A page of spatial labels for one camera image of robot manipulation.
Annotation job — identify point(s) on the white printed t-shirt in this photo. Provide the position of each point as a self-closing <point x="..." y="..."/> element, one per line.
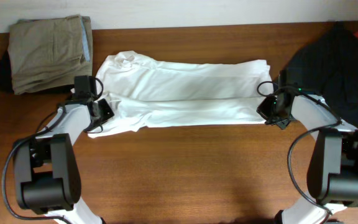
<point x="144" y="92"/>

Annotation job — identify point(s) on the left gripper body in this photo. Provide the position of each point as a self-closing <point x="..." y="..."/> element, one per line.
<point x="105" y="111"/>

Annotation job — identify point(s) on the folded khaki trousers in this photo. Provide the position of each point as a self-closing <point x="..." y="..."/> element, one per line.
<point x="49" y="53"/>

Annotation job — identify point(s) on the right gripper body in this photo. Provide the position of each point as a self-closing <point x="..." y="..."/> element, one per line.
<point x="268" y="109"/>

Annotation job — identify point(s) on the dark green t-shirt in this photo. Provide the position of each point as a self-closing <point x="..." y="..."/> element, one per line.
<point x="328" y="67"/>

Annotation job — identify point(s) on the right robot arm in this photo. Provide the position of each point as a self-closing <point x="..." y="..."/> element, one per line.
<point x="332" y="176"/>

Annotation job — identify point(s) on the folded black garment under trousers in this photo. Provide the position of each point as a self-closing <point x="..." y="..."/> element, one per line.
<point x="4" y="74"/>

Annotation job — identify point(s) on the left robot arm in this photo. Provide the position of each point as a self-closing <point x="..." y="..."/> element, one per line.
<point x="46" y="176"/>

